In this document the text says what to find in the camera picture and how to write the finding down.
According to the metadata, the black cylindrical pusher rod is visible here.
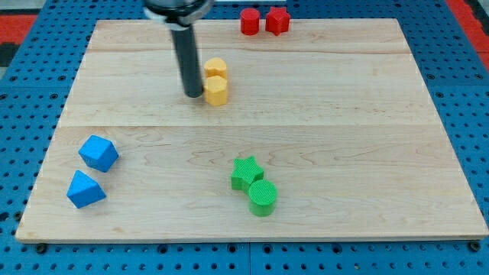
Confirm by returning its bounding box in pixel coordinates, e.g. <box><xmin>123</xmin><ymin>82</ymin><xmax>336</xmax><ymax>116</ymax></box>
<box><xmin>171</xmin><ymin>25</ymin><xmax>203</xmax><ymax>98</ymax></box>

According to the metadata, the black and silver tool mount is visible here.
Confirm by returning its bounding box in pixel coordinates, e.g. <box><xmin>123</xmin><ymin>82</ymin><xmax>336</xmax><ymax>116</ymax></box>
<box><xmin>143</xmin><ymin>0</ymin><xmax>214</xmax><ymax>31</ymax></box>

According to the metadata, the red star block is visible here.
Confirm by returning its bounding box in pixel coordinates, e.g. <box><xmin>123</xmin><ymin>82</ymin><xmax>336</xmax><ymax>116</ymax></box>
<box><xmin>265</xmin><ymin>7</ymin><xmax>291</xmax><ymax>36</ymax></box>

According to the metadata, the green star block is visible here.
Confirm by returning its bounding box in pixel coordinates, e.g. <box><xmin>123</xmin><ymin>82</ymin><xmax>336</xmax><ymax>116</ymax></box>
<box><xmin>231</xmin><ymin>156</ymin><xmax>264</xmax><ymax>194</ymax></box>

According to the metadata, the yellow heart block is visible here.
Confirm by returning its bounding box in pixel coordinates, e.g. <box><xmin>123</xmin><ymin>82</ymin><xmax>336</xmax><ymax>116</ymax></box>
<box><xmin>204</xmin><ymin>57</ymin><xmax>228</xmax><ymax>79</ymax></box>

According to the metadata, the red cylinder block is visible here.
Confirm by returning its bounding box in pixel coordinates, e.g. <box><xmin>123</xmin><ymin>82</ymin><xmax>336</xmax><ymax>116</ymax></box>
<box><xmin>240</xmin><ymin>8</ymin><xmax>261</xmax><ymax>35</ymax></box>

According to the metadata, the yellow hexagon block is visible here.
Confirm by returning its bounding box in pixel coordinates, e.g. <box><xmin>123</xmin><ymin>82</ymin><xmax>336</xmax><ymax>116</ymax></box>
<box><xmin>204</xmin><ymin>76</ymin><xmax>228</xmax><ymax>106</ymax></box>

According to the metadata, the blue cube block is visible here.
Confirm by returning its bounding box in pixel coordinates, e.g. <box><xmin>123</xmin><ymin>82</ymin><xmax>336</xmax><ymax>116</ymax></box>
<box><xmin>78</xmin><ymin>135</ymin><xmax>118</xmax><ymax>173</ymax></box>

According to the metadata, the blue perforated base mat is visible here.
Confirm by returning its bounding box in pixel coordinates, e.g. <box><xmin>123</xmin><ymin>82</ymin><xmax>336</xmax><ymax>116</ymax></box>
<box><xmin>1</xmin><ymin>1</ymin><xmax>488</xmax><ymax>274</ymax></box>

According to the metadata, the light wooden board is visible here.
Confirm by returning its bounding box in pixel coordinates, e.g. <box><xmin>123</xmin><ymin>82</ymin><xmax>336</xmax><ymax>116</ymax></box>
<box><xmin>15</xmin><ymin>18</ymin><xmax>488</xmax><ymax>244</ymax></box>

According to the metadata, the green cylinder block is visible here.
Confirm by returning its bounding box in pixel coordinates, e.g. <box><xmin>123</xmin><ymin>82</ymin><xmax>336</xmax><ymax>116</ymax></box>
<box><xmin>248</xmin><ymin>180</ymin><xmax>277</xmax><ymax>217</ymax></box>

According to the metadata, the blue triangle block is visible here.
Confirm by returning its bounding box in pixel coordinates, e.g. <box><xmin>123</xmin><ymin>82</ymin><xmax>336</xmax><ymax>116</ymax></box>
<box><xmin>66</xmin><ymin>170</ymin><xmax>106</xmax><ymax>209</ymax></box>

